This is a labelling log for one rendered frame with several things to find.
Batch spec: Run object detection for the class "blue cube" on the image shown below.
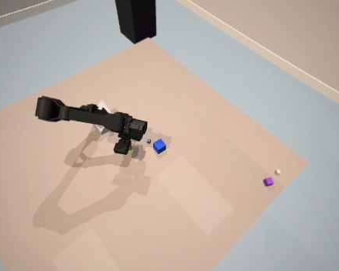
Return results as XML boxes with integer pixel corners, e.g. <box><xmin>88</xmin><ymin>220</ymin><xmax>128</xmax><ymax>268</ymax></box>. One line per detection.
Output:
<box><xmin>153</xmin><ymin>139</ymin><xmax>166</xmax><ymax>154</ymax></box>

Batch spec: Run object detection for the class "small purple block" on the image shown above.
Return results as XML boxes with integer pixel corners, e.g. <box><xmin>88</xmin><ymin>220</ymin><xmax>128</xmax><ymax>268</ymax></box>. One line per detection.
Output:
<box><xmin>263</xmin><ymin>177</ymin><xmax>274</xmax><ymax>187</ymax></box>

